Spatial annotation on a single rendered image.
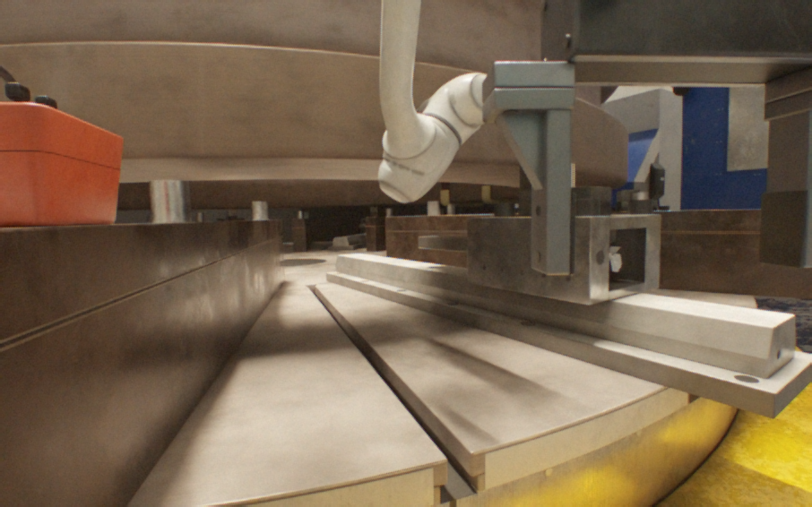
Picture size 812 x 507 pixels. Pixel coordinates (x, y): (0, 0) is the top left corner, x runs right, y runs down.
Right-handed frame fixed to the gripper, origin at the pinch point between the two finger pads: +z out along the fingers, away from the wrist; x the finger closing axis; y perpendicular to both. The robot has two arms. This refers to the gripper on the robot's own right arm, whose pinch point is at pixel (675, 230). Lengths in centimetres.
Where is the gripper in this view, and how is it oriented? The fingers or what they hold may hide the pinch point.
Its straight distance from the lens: 25.5
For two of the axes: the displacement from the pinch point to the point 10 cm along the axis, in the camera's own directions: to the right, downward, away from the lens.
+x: 10.0, -0.2, 0.1
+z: 0.2, 10.0, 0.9
